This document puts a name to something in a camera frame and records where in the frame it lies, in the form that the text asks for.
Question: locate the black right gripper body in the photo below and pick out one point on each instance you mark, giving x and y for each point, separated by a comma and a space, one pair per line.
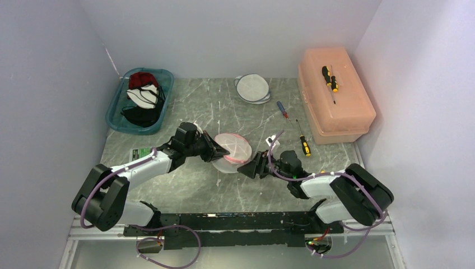
276, 166

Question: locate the teal plastic tray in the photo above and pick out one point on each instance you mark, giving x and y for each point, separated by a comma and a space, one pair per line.
147, 97

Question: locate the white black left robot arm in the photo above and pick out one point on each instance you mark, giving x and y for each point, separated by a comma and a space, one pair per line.
102, 201

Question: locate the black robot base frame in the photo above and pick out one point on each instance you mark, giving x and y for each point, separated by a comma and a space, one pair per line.
290, 228

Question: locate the red cloth garment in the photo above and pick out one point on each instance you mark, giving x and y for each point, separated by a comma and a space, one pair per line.
142, 79

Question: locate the white mesh blue zip laundry bag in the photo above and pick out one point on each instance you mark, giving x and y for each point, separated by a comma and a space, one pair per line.
252, 88

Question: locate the aluminium extrusion rail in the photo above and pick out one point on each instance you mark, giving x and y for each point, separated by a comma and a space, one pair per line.
77, 234

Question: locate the pink zip mesh laundry bag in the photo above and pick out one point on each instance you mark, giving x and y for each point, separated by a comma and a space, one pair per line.
239, 150

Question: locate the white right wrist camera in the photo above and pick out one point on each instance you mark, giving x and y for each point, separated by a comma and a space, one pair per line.
272, 141

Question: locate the black yellow screwdriver on table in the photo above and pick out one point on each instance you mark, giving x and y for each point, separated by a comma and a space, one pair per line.
304, 144

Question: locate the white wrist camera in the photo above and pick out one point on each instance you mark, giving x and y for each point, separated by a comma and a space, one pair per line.
199, 129
272, 141

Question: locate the blue red handle screwdriver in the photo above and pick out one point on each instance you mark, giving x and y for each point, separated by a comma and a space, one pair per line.
283, 111

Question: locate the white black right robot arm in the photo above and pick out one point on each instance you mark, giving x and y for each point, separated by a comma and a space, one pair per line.
351, 193

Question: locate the orange translucent plastic storage box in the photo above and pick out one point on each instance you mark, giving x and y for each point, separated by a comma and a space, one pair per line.
336, 103

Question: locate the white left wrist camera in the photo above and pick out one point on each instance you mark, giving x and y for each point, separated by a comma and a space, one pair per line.
199, 129

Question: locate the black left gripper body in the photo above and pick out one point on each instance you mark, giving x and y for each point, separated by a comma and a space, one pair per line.
200, 146

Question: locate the green label clear bit case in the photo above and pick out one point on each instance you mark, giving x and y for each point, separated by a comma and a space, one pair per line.
142, 155

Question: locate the black yellow screwdriver on box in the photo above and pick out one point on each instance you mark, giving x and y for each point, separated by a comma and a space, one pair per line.
330, 81

